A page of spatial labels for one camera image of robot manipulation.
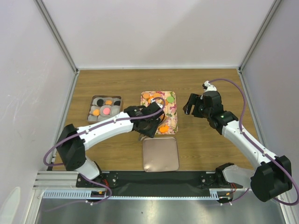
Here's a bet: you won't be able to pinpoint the metal tin lid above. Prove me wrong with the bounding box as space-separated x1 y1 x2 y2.
142 137 179 172

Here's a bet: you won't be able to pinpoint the black round cookie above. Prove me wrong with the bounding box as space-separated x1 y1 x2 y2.
114 100 121 106
97 98 105 106

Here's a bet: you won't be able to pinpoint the pink cookie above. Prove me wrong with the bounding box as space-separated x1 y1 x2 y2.
103 108 110 115

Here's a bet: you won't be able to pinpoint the orange cookie small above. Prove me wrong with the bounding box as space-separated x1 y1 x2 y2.
105 100 113 105

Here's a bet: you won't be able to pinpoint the metal serving tongs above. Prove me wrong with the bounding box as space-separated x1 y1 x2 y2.
138 114 166 141

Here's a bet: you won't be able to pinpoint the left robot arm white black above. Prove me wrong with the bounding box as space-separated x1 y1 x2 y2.
57 102 164 187

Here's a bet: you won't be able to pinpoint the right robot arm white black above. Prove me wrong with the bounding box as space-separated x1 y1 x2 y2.
183 91 293 202

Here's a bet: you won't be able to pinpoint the orange fish cookie bottom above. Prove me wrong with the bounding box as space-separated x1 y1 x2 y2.
159 126 169 133

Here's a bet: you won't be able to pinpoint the green cookie upper right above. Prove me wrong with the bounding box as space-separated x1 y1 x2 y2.
166 96 174 103

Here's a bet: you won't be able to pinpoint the floral rectangular tray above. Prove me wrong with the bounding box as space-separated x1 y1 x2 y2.
141 91 178 135

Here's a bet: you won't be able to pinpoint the metal cookie tin box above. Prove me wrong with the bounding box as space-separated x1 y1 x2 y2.
86 95 123 124

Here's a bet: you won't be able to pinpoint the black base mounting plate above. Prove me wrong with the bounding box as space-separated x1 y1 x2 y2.
77 170 242 197

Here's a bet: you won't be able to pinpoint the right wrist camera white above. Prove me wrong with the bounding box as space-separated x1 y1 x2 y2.
202 81 218 97

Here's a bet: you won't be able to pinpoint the grey cable duct right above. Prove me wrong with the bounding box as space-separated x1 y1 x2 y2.
209 189 234 200

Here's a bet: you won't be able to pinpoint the grey cable duct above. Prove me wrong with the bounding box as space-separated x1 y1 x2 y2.
43 190 108 200
209 189 234 200

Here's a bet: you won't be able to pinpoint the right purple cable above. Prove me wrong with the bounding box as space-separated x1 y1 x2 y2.
210 78 295 207

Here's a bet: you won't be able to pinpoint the grey cable duct left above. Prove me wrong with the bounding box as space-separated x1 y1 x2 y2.
43 190 108 200

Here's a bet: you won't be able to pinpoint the aluminium frame post right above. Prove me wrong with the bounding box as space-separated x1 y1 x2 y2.
239 0 283 70

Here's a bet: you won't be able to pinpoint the aluminium frame post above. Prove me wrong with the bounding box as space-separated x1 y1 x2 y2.
33 0 78 74
239 0 283 70

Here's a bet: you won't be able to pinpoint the aluminium frame post left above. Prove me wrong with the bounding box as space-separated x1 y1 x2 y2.
33 0 78 74

